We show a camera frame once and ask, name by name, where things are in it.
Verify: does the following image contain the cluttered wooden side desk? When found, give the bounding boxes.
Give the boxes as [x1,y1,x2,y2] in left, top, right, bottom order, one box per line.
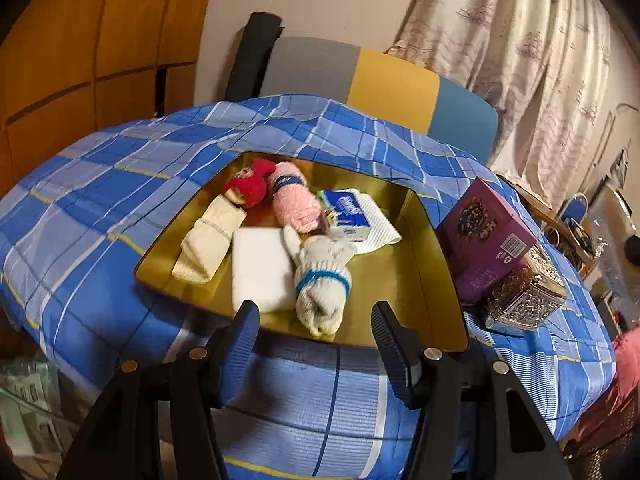
[499,176,597,280]

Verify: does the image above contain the cream folded sock pair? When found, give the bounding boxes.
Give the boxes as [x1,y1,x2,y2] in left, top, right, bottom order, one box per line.
[171,195,246,285]

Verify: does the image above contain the blue white tissue pack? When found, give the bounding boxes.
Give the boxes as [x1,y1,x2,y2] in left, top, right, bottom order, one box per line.
[317,190,371,243]

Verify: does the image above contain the blue plaid tablecloth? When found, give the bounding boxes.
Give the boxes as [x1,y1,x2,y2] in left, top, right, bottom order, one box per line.
[0,93,618,480]

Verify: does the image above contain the white folded cloth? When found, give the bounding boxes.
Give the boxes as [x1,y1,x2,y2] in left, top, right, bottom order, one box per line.
[348,188,401,255]

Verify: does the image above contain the orange wooden cabinet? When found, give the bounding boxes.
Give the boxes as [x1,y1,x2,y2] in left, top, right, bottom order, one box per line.
[1,0,208,192]

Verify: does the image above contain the white blue-striped glove roll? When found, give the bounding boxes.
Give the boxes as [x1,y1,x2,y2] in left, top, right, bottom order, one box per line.
[282,226,356,337]

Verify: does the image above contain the red knitted sock roll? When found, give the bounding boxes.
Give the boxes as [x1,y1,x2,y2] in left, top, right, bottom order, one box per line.
[222,158,276,209]

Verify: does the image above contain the silver ornate tissue box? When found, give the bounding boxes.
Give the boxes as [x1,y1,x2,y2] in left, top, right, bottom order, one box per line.
[484,245,567,330]

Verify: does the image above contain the gold tin storage box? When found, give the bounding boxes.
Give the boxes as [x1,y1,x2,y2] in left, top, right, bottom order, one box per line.
[134,152,469,352]

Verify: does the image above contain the blue folding chair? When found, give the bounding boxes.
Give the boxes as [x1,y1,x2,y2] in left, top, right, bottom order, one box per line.
[559,192,589,224]

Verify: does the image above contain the beige patterned curtain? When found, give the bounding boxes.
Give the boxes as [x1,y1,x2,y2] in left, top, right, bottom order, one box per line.
[388,0,611,209]

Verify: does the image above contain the pink fuzzy sock roll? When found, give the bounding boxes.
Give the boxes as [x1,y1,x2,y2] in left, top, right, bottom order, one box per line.
[267,162,322,234]

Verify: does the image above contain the purple cardboard box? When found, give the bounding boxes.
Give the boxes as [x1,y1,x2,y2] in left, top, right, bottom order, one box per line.
[436,178,537,304]

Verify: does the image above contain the white foam sponge block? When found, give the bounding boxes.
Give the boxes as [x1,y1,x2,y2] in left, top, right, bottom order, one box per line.
[232,228,295,314]

